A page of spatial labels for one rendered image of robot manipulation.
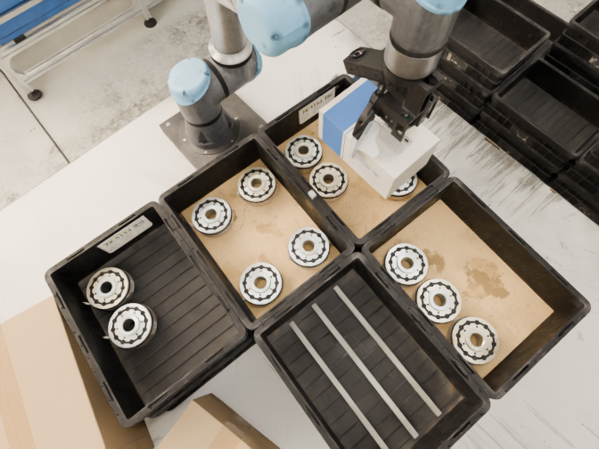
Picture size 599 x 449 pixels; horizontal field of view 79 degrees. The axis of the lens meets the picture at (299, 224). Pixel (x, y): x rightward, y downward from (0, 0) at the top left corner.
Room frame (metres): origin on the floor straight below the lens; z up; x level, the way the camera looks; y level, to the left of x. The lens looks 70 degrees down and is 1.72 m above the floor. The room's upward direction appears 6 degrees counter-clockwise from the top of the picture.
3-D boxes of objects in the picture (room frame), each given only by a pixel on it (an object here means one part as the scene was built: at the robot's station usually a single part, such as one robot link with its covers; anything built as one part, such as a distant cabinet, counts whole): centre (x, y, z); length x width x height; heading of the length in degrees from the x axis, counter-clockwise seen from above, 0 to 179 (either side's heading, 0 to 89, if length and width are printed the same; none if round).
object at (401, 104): (0.37, -0.19, 1.25); 0.09 x 0.08 x 0.12; 35
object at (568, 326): (0.13, -0.36, 0.92); 0.40 x 0.30 x 0.02; 32
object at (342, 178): (0.43, -0.09, 0.86); 0.10 x 0.10 x 0.01
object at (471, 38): (1.16, -0.84, 0.37); 0.40 x 0.30 x 0.45; 35
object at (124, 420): (0.15, 0.36, 0.92); 0.40 x 0.30 x 0.02; 32
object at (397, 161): (0.39, -0.17, 1.09); 0.20 x 0.12 x 0.09; 35
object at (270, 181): (0.44, 0.10, 0.86); 0.10 x 0.10 x 0.01
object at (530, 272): (0.13, -0.36, 0.87); 0.40 x 0.30 x 0.11; 32
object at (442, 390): (-0.03, -0.10, 0.87); 0.40 x 0.30 x 0.11; 32
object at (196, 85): (0.72, 0.24, 0.91); 0.13 x 0.12 x 0.14; 126
